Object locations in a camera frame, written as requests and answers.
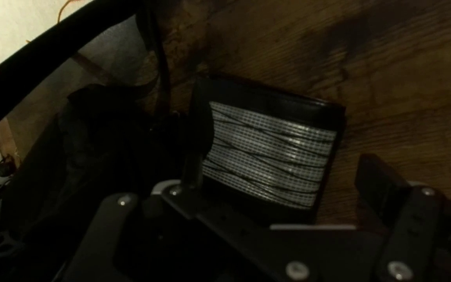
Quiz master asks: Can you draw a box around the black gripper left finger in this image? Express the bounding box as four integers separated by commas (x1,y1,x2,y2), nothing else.
66,179,311,282

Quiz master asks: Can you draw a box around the black wallet silver woven panel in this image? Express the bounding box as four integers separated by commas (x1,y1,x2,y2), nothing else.
185,72,348,227

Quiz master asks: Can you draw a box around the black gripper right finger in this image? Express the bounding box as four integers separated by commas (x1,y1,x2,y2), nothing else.
355,152,451,282

